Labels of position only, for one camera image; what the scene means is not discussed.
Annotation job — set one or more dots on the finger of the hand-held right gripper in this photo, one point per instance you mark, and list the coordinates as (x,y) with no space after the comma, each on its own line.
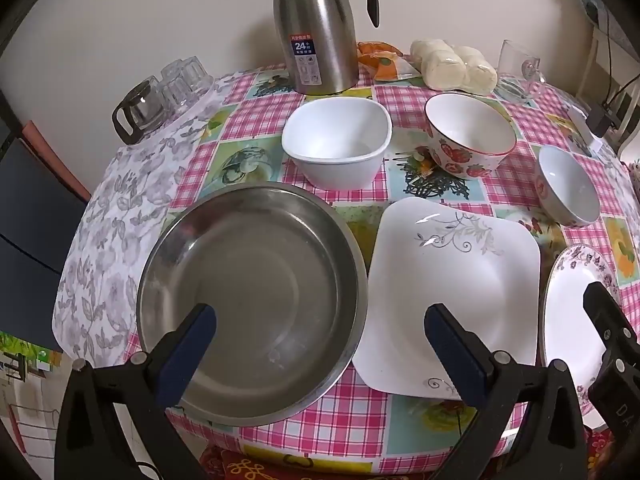
(607,317)

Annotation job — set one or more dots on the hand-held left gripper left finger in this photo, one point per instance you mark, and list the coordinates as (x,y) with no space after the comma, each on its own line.
(187,355)

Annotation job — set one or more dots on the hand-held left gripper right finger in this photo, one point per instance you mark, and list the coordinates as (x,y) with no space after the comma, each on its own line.
(452,355)

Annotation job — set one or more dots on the round floral plate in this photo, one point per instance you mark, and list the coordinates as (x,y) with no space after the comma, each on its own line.
(565,320)

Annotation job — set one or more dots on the square white plate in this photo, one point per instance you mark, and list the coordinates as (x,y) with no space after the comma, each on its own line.
(450,270)

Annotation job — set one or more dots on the stainless steel basin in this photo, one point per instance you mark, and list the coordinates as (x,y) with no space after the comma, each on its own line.
(250,285)

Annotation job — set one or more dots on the small white bowl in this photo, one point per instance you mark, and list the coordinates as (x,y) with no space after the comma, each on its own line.
(570,185)

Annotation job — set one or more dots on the strawberry print bowl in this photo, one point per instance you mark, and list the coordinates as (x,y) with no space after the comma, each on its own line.
(470,130)

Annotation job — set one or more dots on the square white bowl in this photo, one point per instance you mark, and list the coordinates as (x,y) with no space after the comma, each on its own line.
(335,135)

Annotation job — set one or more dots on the red patterned cloth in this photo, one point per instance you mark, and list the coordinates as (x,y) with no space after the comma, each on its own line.
(240,470)

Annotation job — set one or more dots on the grey floral cloth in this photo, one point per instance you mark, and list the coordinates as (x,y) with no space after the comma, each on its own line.
(115,210)

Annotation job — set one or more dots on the white power strip with adapter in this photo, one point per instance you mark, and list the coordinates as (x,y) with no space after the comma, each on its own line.
(580,127)

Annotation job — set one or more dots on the black charger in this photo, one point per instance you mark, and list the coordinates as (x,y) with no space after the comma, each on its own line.
(602,120)

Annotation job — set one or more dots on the black chair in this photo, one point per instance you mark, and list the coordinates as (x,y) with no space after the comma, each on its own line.
(30,210)

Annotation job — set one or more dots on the clear glass cup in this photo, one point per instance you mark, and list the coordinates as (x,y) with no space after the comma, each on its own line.
(200,72)
(175,85)

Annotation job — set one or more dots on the clear glass mug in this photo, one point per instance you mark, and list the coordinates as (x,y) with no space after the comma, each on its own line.
(512,62)

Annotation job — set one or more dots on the bag of steamed buns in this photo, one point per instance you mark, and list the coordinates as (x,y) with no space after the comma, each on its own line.
(450,67)

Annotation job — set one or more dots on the orange snack packet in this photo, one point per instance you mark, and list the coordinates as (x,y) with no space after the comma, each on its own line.
(385,62)

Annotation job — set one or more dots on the stainless steel thermos jug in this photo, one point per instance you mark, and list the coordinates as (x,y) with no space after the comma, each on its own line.
(315,20)

